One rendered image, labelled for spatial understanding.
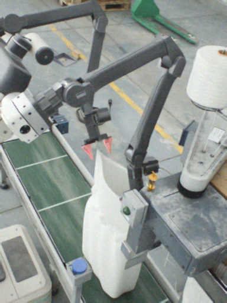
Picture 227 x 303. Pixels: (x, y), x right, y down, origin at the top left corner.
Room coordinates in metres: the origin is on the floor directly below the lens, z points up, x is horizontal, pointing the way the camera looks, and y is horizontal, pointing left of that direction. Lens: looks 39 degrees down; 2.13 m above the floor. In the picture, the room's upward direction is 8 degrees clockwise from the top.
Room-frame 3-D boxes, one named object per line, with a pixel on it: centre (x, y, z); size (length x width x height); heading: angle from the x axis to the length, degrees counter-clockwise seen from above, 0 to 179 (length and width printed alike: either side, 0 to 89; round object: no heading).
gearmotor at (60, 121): (2.52, 0.54, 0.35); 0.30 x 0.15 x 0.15; 36
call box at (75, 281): (0.82, 0.07, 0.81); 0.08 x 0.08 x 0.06; 36
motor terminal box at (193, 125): (1.26, -0.32, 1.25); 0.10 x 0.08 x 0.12; 151
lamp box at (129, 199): (0.77, -0.09, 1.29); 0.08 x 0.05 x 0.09; 36
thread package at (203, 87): (1.11, -0.30, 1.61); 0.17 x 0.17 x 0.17
